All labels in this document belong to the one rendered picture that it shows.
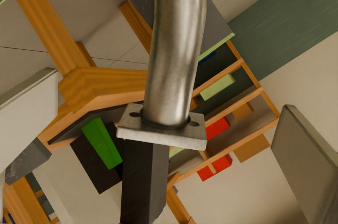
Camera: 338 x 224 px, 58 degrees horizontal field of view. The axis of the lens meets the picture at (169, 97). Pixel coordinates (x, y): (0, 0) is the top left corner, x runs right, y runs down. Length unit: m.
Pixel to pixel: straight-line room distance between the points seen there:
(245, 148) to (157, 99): 5.39
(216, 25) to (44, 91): 0.12
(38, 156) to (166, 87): 0.15
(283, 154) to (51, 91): 0.13
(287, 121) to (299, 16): 5.91
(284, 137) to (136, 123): 0.09
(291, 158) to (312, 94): 5.86
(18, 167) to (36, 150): 0.02
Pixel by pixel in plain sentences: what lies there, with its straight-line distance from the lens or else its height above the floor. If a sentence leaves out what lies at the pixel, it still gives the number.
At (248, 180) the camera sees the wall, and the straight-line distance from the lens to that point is 6.27.
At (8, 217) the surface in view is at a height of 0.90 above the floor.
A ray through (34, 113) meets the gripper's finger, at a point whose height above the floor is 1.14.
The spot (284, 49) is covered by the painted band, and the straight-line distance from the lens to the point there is 5.98.
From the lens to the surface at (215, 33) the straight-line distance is 0.22.
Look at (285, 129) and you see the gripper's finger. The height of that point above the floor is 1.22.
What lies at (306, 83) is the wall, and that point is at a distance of 6.00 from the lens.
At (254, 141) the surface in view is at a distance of 5.54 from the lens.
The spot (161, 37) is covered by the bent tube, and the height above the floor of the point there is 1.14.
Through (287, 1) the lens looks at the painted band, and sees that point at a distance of 6.11.
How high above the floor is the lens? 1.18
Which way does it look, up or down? 6 degrees down
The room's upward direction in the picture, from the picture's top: 147 degrees clockwise
